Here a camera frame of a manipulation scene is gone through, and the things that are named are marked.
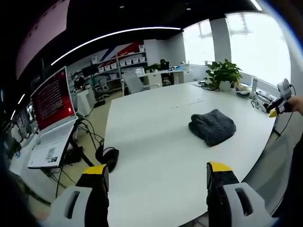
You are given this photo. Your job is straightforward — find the grey towel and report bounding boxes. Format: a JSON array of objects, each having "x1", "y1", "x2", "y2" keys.
[{"x1": 188, "y1": 109, "x2": 237, "y2": 148}]

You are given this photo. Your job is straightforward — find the person's right hand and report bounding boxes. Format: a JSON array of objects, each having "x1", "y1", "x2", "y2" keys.
[{"x1": 288, "y1": 96, "x2": 303, "y2": 112}]

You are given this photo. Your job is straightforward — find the white device on table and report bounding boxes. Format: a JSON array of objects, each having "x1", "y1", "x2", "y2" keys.
[{"x1": 250, "y1": 93, "x2": 269, "y2": 112}]

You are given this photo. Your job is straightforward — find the white mesh office chair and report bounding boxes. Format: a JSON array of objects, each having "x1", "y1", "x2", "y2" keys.
[{"x1": 94, "y1": 78, "x2": 111, "y2": 100}]

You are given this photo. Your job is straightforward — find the black monitor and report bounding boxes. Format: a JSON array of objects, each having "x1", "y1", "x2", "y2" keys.
[{"x1": 81, "y1": 63, "x2": 99, "y2": 77}]

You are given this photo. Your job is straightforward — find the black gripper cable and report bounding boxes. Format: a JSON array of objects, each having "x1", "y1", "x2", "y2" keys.
[{"x1": 274, "y1": 85, "x2": 296, "y2": 138}]

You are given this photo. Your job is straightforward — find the grey office chair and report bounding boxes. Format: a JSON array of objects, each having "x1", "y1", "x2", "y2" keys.
[{"x1": 122, "y1": 70, "x2": 161, "y2": 95}]

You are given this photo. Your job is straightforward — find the white storage shelf with bins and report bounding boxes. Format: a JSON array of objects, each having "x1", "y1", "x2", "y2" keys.
[{"x1": 91, "y1": 44, "x2": 148, "y2": 88}]

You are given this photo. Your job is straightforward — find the black laptop stand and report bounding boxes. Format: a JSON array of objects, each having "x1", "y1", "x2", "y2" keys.
[{"x1": 63, "y1": 118, "x2": 95, "y2": 167}]

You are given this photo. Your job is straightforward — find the small green plant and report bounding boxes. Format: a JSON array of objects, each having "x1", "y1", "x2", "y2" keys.
[{"x1": 144, "y1": 63, "x2": 161, "y2": 73}]

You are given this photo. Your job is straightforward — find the potted green plant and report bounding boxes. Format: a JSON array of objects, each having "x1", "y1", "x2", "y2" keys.
[{"x1": 205, "y1": 59, "x2": 243, "y2": 92}]

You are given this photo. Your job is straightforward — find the open laptop with red screen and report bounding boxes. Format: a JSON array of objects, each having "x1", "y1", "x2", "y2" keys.
[{"x1": 27, "y1": 66, "x2": 79, "y2": 169}]

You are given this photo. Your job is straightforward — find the white desk with cabinets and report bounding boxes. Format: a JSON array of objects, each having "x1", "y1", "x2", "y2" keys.
[{"x1": 138, "y1": 67, "x2": 192, "y2": 88}]

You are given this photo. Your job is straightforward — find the black headphones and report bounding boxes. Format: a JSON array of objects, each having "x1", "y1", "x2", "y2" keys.
[{"x1": 95, "y1": 146, "x2": 120, "y2": 173}]

